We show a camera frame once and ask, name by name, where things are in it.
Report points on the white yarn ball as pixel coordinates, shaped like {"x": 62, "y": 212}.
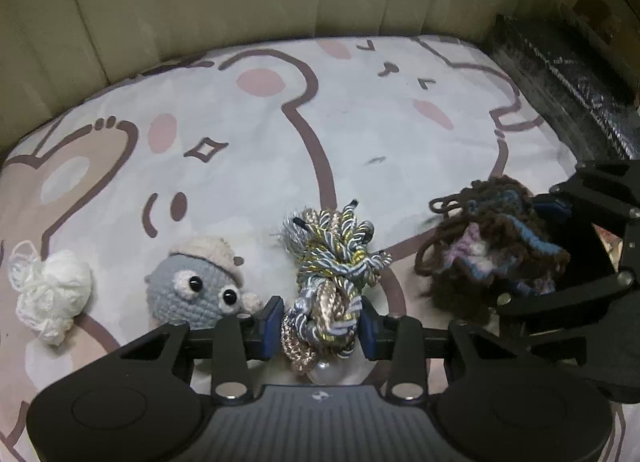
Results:
{"x": 51, "y": 292}

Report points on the grey crochet octopus toy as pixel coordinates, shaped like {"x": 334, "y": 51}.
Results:
{"x": 199, "y": 282}

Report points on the brown blue crochet piece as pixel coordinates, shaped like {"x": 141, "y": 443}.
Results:
{"x": 490, "y": 243}

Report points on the cartoon bear bed sheet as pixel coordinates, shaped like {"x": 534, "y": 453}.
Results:
{"x": 229, "y": 144}

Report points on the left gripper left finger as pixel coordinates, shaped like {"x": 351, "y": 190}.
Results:
{"x": 236, "y": 341}

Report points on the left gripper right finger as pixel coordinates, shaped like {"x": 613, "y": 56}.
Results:
{"x": 400, "y": 342}

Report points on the black wrapped bundle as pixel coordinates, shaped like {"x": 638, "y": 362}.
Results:
{"x": 570, "y": 83}

